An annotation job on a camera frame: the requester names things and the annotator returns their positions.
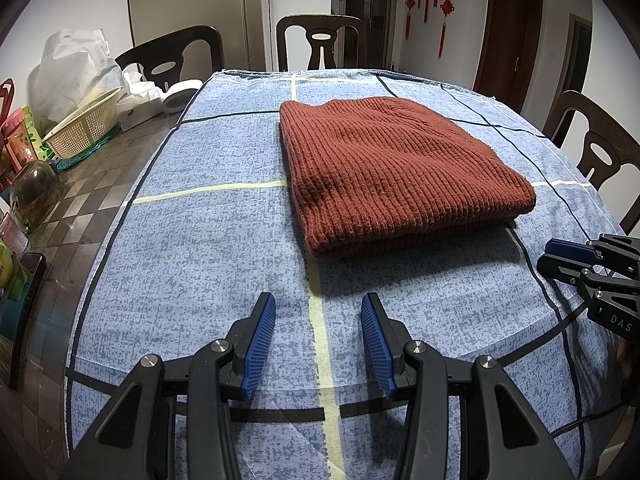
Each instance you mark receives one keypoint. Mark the brown wooden door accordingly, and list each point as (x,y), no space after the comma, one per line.
(507,40)

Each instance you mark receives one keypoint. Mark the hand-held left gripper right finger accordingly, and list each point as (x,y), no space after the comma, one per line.
(377,345)

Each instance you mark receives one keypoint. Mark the black phone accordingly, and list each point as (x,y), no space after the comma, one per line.
(27,320)

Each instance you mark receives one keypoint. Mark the green woven mat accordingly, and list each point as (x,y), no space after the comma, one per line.
(70,162)

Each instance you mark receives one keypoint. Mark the small clear bottle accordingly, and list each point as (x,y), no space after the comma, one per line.
(14,237)

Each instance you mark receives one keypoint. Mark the cream plastic basket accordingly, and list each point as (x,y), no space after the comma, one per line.
(80,127)

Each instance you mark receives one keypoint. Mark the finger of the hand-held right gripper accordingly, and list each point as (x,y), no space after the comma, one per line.
(560,270)
(567,250)

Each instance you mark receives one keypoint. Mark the white round tape roll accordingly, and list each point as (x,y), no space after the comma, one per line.
(180,97)

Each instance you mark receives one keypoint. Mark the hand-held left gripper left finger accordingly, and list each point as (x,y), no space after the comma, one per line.
(260,345)

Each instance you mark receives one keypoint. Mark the rust red knitted sweater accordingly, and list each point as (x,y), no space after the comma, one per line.
(400,175)

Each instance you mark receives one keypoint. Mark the dark glass doorway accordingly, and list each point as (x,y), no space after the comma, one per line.
(367,5)

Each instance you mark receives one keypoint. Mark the white tissue box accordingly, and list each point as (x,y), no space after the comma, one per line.
(137,112)

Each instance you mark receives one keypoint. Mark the green plastic bottle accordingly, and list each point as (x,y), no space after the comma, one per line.
(7,267)

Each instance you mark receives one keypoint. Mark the glass jar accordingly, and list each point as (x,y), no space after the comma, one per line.
(35,195)

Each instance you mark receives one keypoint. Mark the blue checked tablecloth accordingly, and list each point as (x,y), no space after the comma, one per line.
(200,260)

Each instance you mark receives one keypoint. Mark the white plastic bag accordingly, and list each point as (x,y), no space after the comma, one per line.
(70,70)

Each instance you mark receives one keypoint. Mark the grey door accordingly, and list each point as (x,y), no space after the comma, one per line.
(577,55)

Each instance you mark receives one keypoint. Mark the dark wooden dining chair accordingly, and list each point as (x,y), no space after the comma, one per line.
(570,115)
(290,30)
(135,55)

